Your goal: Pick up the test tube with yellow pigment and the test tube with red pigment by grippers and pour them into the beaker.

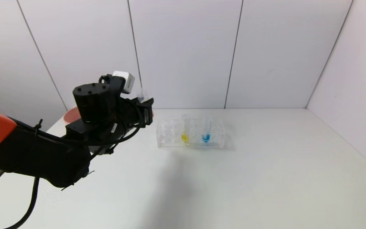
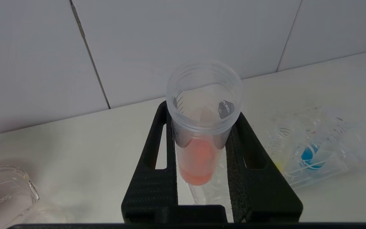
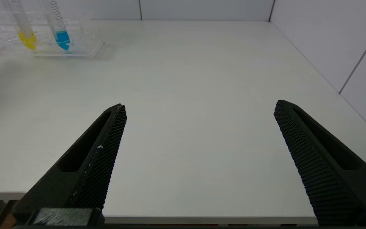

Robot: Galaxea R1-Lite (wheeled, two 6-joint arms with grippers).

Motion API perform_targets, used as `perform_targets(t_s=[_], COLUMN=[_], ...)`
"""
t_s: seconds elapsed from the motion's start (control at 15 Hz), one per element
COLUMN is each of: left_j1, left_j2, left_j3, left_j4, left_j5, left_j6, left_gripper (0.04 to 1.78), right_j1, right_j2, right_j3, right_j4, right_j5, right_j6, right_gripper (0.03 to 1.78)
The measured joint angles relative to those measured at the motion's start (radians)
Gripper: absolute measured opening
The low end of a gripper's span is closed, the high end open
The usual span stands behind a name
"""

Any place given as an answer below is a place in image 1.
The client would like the test tube with red pigment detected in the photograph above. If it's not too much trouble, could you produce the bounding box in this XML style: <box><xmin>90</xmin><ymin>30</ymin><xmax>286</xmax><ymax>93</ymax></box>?
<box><xmin>137</xmin><ymin>90</ymin><xmax>154</xmax><ymax>116</ymax></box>

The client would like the test tube with yellow pigment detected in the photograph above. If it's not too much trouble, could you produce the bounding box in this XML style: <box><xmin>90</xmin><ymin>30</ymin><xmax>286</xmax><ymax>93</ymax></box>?
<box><xmin>181</xmin><ymin>114</ymin><xmax>190</xmax><ymax>144</ymax></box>

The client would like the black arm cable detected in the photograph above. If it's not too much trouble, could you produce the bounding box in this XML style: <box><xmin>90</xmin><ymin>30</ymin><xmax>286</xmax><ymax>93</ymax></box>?
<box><xmin>3</xmin><ymin>95</ymin><xmax>145</xmax><ymax>229</ymax></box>

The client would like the pink plastic bowl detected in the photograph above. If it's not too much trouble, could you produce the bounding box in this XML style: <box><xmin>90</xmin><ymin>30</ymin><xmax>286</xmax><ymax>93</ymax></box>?
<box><xmin>63</xmin><ymin>107</ymin><xmax>82</xmax><ymax>124</ymax></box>

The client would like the test tube with blue pigment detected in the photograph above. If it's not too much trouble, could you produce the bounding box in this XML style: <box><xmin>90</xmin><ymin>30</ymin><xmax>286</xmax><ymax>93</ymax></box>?
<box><xmin>202</xmin><ymin>114</ymin><xmax>212</xmax><ymax>142</ymax></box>

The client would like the clear acrylic test tube rack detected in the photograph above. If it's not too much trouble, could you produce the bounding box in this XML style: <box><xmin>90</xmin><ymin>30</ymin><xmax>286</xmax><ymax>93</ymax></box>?
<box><xmin>157</xmin><ymin>118</ymin><xmax>226</xmax><ymax>149</ymax></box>

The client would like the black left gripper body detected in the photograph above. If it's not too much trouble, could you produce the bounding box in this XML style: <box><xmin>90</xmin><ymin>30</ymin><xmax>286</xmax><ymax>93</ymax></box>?
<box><xmin>120</xmin><ymin>97</ymin><xmax>153</xmax><ymax>129</ymax></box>

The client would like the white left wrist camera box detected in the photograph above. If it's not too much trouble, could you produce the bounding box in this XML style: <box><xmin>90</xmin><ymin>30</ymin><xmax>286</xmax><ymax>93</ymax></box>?
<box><xmin>112</xmin><ymin>71</ymin><xmax>135</xmax><ymax>94</ymax></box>

